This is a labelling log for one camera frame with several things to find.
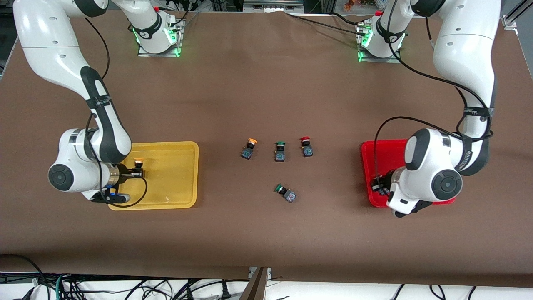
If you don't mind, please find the green cable under table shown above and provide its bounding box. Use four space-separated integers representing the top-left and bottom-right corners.
54 274 69 300

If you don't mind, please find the yellow plastic tray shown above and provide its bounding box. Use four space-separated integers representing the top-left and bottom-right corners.
107 141 199 211

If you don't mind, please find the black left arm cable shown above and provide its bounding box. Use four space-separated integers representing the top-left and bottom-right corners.
374 0 495 188

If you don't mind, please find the brown table cover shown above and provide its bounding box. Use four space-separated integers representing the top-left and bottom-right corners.
0 9 533 288

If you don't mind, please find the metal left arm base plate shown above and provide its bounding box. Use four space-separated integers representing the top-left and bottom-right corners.
357 23 403 64

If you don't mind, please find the black cable on table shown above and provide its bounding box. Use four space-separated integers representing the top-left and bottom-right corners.
284 11 368 32

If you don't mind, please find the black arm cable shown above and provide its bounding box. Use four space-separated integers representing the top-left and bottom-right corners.
374 0 495 188
83 17 149 208

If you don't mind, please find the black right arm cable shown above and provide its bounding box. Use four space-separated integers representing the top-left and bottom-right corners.
83 17 149 208

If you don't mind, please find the red plastic tray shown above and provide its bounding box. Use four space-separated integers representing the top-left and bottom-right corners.
361 139 456 208

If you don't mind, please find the aluminium frame profile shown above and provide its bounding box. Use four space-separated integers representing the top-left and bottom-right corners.
502 0 533 30

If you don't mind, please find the black looped floor cable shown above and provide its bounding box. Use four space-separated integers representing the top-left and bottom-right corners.
0 254 46 300

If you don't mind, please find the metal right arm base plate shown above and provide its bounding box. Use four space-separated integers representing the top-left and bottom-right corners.
137 19 184 58

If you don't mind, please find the grey metal rail box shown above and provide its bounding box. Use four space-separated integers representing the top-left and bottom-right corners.
243 0 305 14

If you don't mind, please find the aluminium table leg post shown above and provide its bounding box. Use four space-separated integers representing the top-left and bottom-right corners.
238 267 272 300

